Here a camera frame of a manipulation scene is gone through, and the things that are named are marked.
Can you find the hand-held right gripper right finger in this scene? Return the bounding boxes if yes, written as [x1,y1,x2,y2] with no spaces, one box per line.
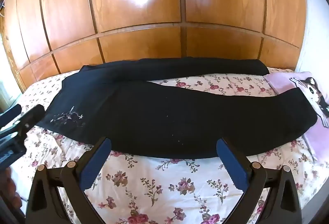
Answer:
[216,138,305,224]

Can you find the pink cat print pillow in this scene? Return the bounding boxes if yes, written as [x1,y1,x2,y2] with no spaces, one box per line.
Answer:
[262,70,329,160]

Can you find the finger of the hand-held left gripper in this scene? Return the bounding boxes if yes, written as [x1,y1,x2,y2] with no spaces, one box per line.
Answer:
[0,104,21,124]
[10,105,45,138]

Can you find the person's left hand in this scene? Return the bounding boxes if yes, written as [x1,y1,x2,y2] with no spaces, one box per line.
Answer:
[0,166,22,214]

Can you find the black pants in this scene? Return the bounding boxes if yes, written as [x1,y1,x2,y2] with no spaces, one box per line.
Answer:
[36,58,319,160]

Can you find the floral quilted bedspread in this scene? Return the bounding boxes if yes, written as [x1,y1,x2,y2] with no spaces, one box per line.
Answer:
[12,66,329,224]

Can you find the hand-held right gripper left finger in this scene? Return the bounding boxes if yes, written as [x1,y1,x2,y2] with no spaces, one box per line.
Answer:
[25,137,112,224]

